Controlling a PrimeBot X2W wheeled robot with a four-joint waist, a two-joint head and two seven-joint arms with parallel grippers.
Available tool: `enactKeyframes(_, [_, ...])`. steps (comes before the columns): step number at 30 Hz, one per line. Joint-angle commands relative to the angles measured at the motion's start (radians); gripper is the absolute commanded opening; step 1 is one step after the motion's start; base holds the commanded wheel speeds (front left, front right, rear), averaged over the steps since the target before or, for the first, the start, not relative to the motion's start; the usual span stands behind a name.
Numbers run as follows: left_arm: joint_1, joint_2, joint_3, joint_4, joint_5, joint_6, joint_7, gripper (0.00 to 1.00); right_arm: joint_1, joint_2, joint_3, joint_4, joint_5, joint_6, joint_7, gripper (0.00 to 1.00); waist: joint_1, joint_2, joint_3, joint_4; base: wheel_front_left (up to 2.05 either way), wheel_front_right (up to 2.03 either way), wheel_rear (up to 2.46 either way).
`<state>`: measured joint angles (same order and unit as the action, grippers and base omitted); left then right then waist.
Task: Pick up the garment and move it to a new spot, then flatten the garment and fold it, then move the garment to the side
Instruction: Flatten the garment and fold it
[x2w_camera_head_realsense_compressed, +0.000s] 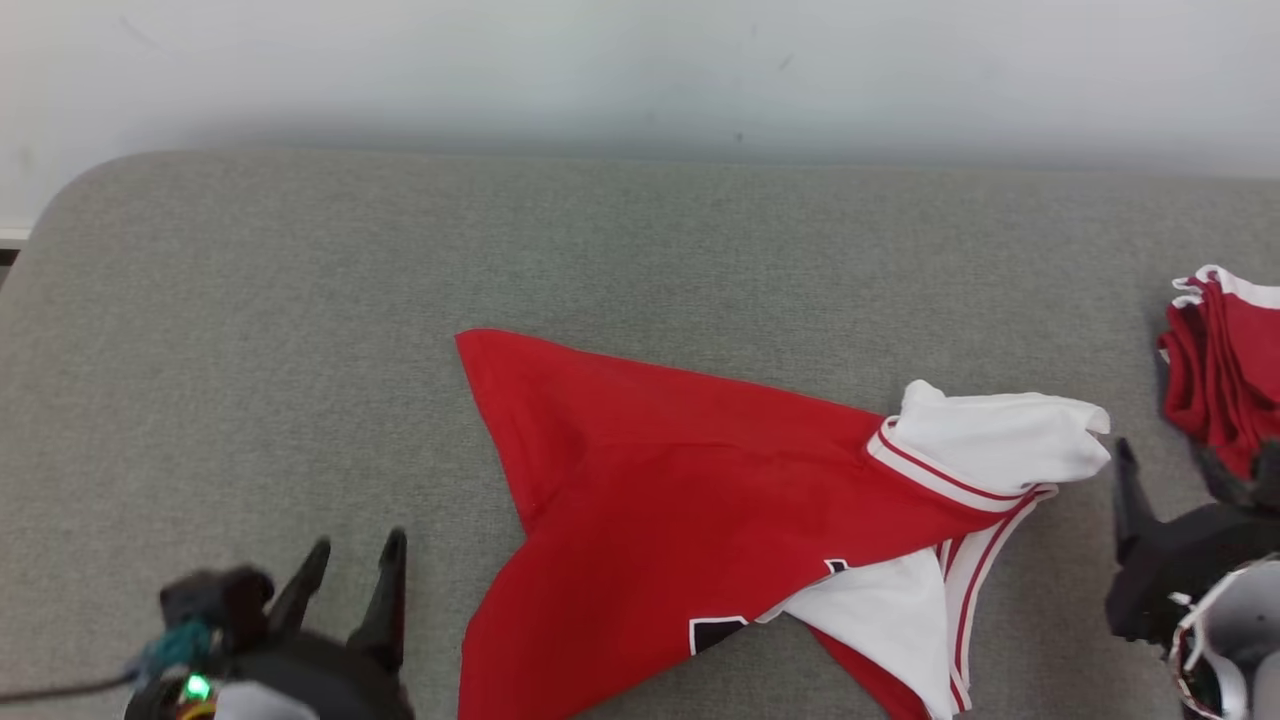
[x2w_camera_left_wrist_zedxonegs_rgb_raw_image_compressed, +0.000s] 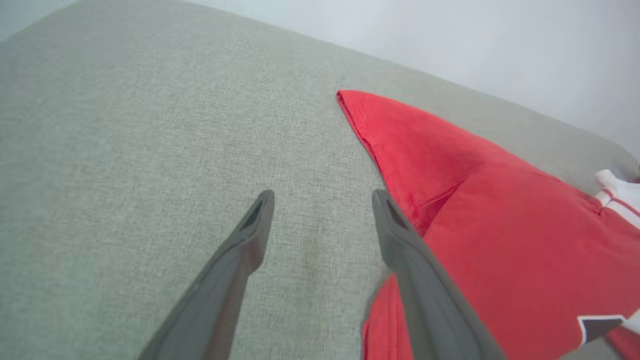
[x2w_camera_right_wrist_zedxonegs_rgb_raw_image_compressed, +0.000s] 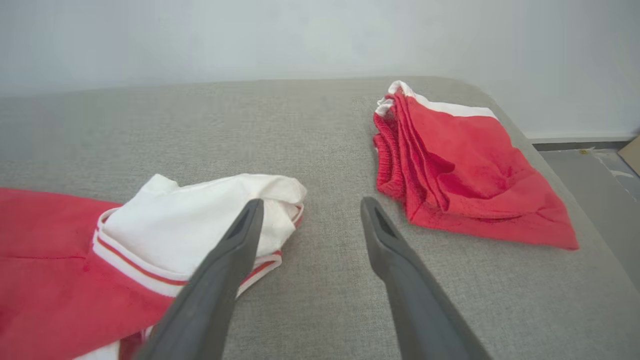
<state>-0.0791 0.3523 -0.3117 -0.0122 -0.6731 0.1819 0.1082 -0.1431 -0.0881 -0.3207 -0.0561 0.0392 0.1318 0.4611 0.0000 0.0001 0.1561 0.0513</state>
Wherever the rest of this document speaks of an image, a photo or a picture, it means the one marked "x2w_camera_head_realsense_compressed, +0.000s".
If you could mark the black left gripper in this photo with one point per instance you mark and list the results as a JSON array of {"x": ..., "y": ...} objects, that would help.
[{"x": 340, "y": 680}]

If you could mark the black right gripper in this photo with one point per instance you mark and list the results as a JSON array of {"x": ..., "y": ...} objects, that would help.
[{"x": 1190, "y": 560}]

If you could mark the red jerseys stack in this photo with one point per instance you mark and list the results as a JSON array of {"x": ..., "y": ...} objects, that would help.
[{"x": 1230, "y": 360}]

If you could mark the red white basketball jersey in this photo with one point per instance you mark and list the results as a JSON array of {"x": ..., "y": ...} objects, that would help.
[{"x": 680, "y": 480}]

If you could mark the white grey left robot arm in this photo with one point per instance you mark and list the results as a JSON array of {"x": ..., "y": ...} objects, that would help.
[{"x": 260, "y": 706}]

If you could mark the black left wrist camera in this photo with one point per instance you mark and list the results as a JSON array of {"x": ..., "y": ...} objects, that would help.
[{"x": 215, "y": 605}]

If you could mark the wall baseboard strip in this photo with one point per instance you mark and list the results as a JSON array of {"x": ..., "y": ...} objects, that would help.
[{"x": 12, "y": 245}]

